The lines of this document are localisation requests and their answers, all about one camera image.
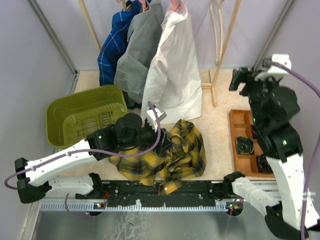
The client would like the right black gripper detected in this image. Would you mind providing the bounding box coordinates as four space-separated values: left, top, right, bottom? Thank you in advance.
228 66 278 126

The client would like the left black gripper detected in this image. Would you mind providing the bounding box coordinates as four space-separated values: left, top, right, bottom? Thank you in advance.
120 119 176 155

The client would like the yellow plaid flannel shirt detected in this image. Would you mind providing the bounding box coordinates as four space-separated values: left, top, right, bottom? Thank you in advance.
108 119 207 196

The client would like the light wooden hanger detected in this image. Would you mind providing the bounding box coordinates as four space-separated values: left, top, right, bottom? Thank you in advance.
209 0 224 67

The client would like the white shirt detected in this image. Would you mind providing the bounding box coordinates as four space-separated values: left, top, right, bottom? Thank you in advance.
140 1 202 124

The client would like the pink plastic hanger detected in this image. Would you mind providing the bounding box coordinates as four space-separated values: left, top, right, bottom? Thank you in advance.
170 0 183 12

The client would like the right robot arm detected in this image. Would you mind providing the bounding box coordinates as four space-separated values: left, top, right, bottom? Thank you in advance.
223 67 320 240

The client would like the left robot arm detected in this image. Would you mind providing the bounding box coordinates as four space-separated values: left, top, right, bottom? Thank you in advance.
14 111 173 204

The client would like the grey hanging shirt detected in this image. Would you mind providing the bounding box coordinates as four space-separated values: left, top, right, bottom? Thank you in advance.
114 0 164 109

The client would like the blue plaid hanging shirt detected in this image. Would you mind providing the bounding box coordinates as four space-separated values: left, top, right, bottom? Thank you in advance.
97 0 142 86

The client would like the wooden compartment tray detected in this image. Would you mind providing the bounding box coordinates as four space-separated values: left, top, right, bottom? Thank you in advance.
229 109 275 179

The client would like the wooden clothes rack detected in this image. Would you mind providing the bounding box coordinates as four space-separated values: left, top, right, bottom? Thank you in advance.
78 0 242 108

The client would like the olive green plastic basket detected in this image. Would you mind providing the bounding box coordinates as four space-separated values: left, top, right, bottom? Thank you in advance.
45 85 128 149

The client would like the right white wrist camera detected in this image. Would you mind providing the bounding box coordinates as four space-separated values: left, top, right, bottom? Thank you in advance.
254 54 292 81

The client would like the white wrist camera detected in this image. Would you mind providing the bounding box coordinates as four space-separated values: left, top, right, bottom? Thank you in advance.
146 107 167 132
254 54 292 81

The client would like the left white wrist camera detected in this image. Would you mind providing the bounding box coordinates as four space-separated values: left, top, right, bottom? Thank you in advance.
146 107 167 132

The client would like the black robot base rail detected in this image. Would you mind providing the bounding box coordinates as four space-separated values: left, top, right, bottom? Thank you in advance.
39 178 276 217

